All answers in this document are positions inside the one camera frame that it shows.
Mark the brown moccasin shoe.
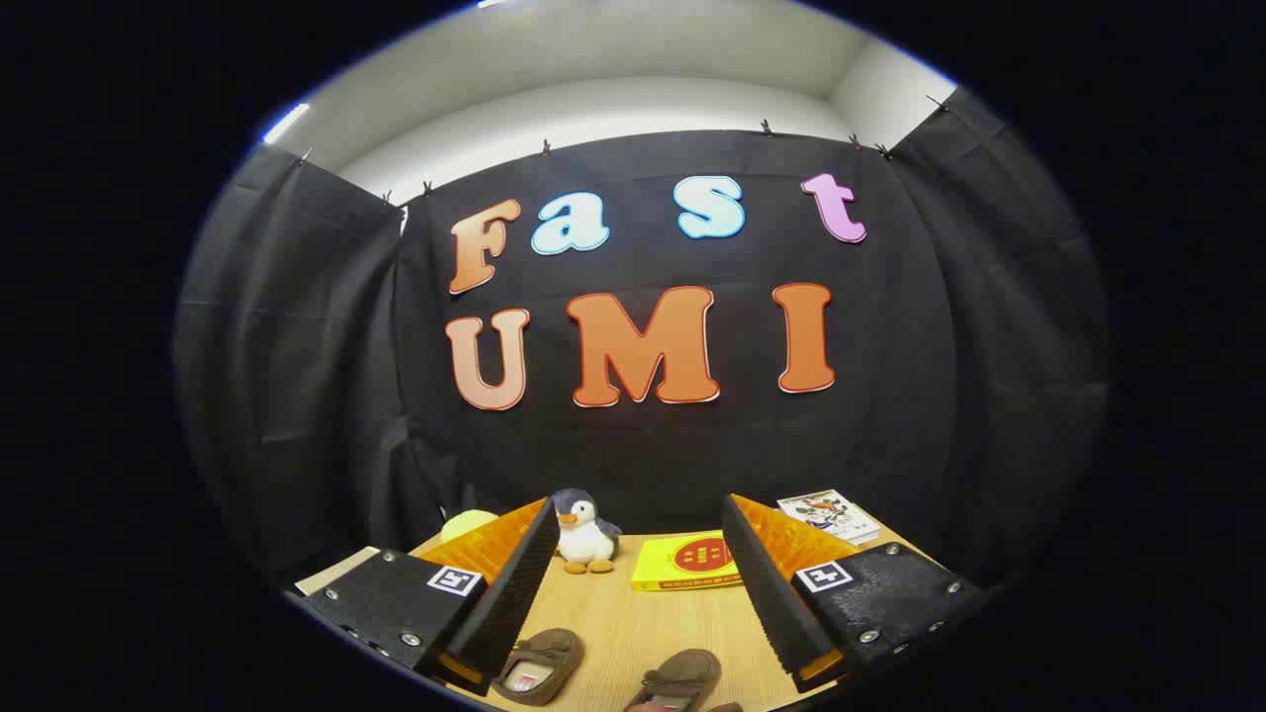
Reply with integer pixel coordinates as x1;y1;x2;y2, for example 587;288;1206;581
492;628;585;707
623;649;723;712

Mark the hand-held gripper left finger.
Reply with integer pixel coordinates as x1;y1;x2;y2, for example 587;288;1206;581
300;496;562;697

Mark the cream fabric storage box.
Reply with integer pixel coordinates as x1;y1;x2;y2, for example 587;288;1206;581
294;546;383;596

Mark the ceiling light strip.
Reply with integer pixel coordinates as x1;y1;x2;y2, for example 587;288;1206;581
262;102;311;145

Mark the yellow book with red circle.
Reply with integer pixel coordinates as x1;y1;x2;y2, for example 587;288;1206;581
631;531;743;592

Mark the penguin plush toy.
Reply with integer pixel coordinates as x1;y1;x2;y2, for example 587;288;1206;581
550;489;624;576

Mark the yellow bun plush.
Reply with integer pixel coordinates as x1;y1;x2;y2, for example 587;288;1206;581
441;509;499;544

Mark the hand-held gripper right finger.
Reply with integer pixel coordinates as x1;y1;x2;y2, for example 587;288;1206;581
722;493;990;693

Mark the row of small cloth clips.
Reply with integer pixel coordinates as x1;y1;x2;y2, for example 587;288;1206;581
295;94;952;205

